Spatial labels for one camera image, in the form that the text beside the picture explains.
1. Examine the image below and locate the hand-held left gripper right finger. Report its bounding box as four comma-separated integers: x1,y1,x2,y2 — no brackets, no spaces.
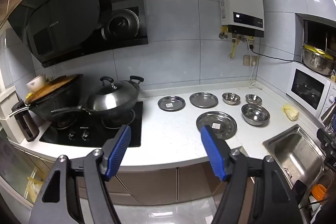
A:
200,125,309,224

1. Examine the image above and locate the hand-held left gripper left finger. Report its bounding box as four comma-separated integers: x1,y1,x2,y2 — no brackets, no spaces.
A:
28,125,132,224

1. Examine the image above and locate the steel plate with sticker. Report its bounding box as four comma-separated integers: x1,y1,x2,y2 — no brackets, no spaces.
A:
157,95,186,112
196,111,237,140

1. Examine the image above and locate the plain steel plate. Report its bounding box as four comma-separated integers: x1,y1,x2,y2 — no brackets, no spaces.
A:
189,92,219,108

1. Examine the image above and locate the large steel bowl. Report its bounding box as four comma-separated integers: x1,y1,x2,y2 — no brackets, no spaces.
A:
241,103,271,126

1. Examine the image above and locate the medium steel bowl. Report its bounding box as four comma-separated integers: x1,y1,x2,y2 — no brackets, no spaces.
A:
222,92,241,105

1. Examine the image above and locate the small steel bowl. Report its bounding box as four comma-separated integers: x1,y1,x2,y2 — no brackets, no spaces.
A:
245,94,263,105

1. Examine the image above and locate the steel kettle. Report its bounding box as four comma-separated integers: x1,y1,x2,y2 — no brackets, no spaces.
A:
321,94,336,127

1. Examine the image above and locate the steel kitchen sink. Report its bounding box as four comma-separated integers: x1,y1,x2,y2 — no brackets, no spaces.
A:
262,124,331,211

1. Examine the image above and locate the brown lower cabinet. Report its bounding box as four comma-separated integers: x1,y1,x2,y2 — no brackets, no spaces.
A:
79,161,237,203

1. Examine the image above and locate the steel wok with lid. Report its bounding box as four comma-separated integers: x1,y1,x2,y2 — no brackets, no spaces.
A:
51,76,144,119

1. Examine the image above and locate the black gas stove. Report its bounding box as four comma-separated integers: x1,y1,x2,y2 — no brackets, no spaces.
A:
39,101,143,148

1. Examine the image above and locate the orange cup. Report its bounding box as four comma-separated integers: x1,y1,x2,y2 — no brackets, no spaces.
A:
311,184,327,201

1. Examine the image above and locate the pale yellow cloth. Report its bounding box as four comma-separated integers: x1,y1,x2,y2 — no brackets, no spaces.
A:
282,104,300,122

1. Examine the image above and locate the steel wok lid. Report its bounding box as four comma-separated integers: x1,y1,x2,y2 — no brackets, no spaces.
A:
87,77,138,111

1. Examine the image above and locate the white microwave oven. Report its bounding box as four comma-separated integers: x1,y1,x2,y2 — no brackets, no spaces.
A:
286,61,332,119

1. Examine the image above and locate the large black wok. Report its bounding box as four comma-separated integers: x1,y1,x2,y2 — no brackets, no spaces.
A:
25,74,88,125

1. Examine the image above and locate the large steel basin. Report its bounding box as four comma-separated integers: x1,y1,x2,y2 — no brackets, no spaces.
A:
301,43,336,76

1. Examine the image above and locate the round wooden lid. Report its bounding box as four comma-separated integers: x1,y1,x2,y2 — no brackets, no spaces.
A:
25,74,84,104

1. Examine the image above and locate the black kettle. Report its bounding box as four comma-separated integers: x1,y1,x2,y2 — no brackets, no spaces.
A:
12,101,40,143

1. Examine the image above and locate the white ceramic bowl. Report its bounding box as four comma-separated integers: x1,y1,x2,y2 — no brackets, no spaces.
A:
26,75,48,93

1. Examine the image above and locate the white box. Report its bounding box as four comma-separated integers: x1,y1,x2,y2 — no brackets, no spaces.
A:
0,86,24,144

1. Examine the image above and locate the black range hood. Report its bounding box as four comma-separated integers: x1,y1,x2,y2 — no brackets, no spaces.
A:
7,0,149,68

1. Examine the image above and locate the white cable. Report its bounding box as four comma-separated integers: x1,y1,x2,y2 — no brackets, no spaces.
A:
249,65,260,88

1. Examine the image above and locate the black power cable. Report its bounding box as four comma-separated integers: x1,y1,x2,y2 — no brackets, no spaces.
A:
251,46,302,62

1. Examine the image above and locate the yellow gas hose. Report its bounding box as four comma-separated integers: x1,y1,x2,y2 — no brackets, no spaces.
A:
230,39,238,59

